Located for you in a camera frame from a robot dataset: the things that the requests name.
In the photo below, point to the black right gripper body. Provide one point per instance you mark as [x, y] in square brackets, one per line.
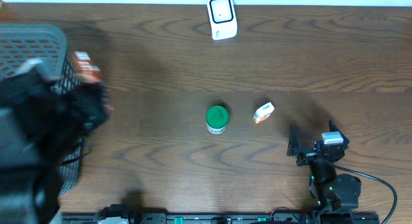
[307, 154]

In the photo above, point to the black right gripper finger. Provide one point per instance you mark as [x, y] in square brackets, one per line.
[334, 128]
[293, 148]

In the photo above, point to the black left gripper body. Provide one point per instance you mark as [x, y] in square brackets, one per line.
[80, 114]

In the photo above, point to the red Top chocolate bar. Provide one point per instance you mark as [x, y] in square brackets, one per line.
[86, 67]

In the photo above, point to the orange Kleenex tissue pack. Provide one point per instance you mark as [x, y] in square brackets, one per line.
[263, 112]

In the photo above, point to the green lid jar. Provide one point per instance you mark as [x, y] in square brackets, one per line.
[217, 119]

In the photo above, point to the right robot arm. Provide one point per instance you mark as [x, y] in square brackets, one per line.
[335, 192]

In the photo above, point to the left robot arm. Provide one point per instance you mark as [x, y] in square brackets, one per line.
[38, 129]

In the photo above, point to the white barcode scanner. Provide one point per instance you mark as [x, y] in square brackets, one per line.
[222, 17]

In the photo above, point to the grey plastic basket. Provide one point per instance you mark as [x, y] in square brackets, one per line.
[21, 42]

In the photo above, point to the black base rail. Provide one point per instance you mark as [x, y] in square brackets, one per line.
[124, 214]

